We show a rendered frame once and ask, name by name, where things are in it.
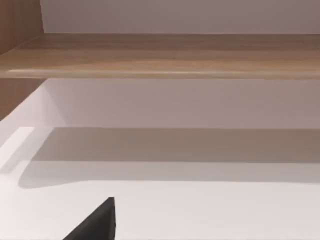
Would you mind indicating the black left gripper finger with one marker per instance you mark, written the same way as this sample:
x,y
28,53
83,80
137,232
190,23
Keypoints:
x,y
100,222

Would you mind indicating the wooden open shelf unit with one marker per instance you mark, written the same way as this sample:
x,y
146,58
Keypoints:
x,y
150,57

